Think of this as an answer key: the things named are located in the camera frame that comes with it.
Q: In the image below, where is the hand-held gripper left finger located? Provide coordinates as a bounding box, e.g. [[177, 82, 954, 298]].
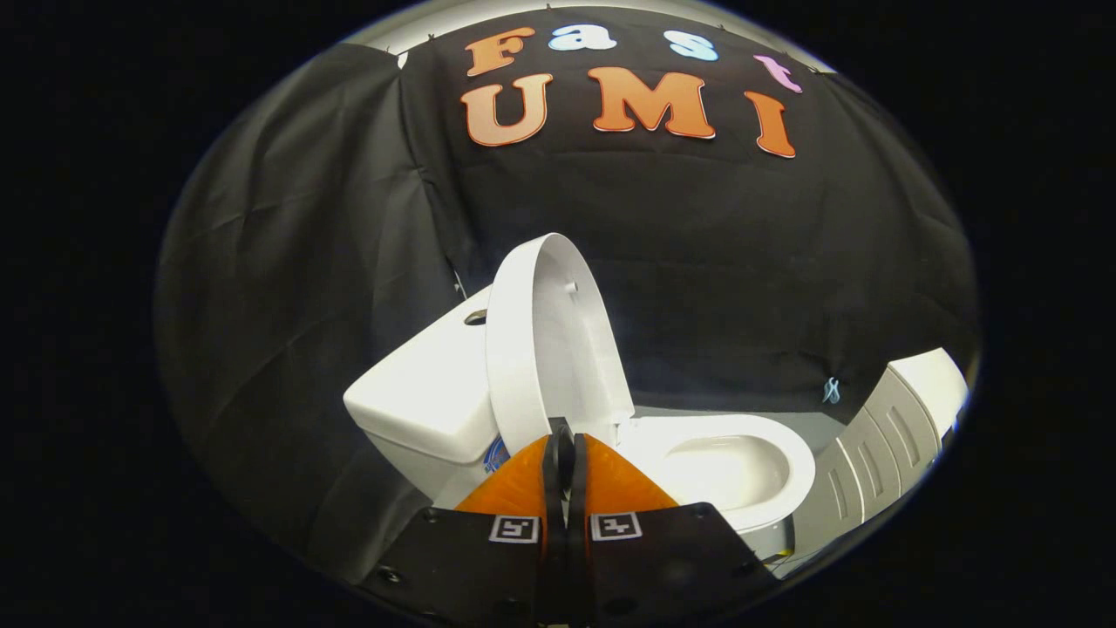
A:
[[362, 434, 568, 625]]

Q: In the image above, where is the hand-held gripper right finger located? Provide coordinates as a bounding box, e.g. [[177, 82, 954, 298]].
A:
[[567, 432, 781, 627]]

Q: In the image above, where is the black round lid tab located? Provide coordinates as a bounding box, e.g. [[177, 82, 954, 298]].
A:
[[549, 417, 577, 505]]

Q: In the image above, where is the white toilet lid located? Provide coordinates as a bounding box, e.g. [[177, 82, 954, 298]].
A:
[[485, 232, 636, 459]]

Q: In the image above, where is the white ribbed panel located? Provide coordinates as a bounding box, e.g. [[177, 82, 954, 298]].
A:
[[789, 347, 970, 563]]

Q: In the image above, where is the black backdrop cloth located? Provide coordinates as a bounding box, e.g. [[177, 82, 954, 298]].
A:
[[155, 7, 979, 585]]

